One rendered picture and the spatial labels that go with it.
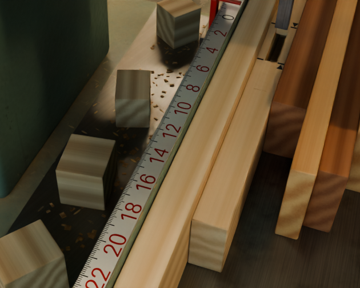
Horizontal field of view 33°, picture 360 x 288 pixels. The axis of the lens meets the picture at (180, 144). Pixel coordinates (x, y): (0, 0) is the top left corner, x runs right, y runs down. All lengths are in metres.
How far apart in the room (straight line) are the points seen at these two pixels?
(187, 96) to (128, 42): 0.31
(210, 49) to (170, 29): 0.25
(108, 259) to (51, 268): 0.15
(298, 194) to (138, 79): 0.26
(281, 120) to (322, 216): 0.07
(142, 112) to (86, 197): 0.10
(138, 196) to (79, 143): 0.20
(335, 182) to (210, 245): 0.08
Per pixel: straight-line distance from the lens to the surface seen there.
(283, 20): 0.43
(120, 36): 0.68
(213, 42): 0.40
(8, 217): 0.51
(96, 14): 0.59
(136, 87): 0.55
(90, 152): 0.49
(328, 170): 0.34
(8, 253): 0.43
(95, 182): 0.48
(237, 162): 0.35
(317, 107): 0.37
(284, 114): 0.39
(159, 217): 0.31
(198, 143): 0.34
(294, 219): 0.36
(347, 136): 0.36
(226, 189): 0.33
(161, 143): 0.33
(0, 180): 0.50
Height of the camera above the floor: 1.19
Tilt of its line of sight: 45 degrees down
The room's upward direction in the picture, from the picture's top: 3 degrees clockwise
